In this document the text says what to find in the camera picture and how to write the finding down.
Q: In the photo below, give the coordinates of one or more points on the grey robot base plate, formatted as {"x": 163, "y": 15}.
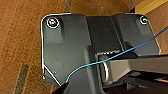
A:
{"x": 66, "y": 50}

